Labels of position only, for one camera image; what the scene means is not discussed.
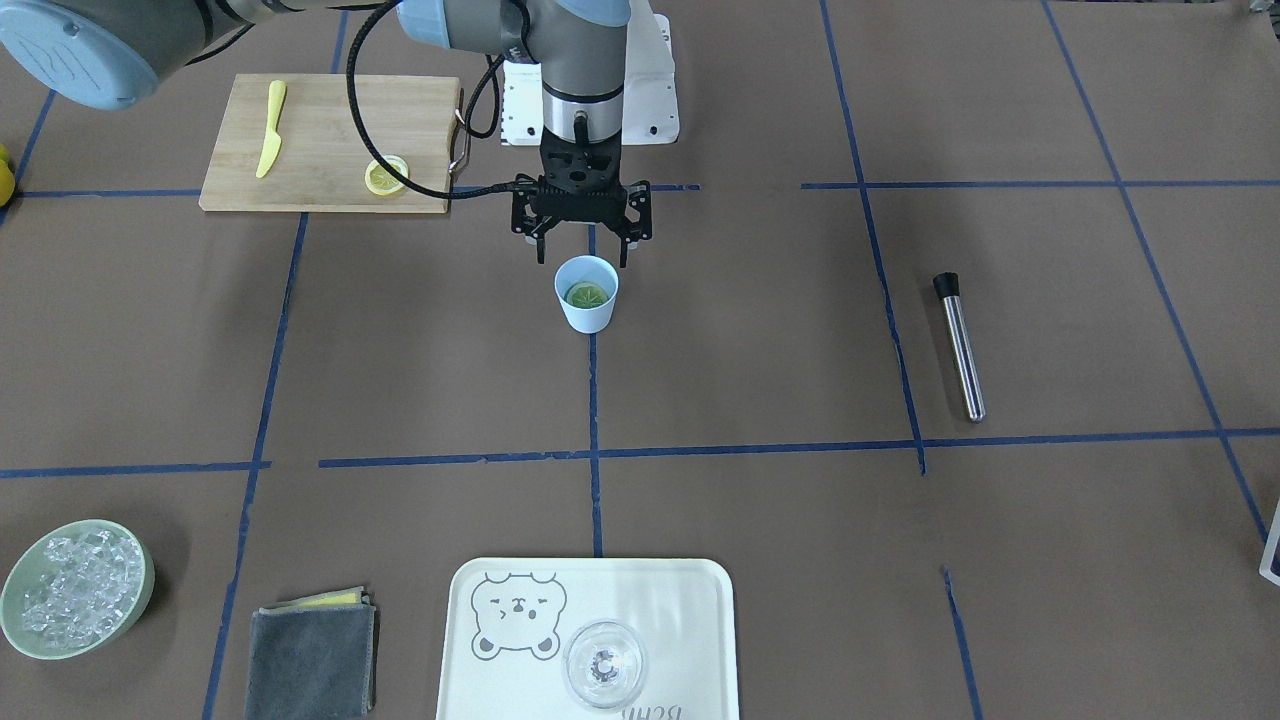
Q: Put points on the green bowl of ice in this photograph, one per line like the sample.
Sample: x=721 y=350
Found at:
x=80 y=587

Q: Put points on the yellow plastic knife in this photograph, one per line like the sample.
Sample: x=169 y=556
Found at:
x=272 y=141

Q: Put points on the steel muddler black tip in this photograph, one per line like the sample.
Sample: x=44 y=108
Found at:
x=947 y=288

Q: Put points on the light blue paper cup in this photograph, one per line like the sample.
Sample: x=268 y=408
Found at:
x=593 y=269

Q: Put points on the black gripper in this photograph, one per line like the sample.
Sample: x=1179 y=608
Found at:
x=527 y=216

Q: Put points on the whole yellow lemon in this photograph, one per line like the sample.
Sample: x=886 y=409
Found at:
x=8 y=181

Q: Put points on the white rack at edge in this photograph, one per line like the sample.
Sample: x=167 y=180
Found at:
x=1269 y=562

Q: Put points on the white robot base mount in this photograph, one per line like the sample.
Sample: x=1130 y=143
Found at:
x=650 y=105

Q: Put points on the cream bear tray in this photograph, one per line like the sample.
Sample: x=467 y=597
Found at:
x=510 y=621

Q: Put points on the yellow lemon slice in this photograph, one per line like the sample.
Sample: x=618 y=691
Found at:
x=587 y=295
x=386 y=179

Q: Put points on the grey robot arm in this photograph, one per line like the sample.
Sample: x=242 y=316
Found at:
x=109 y=55

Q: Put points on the clear wine glass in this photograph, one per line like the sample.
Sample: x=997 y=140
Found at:
x=605 y=665

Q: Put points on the grey folded cloth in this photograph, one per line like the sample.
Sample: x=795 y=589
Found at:
x=313 y=658

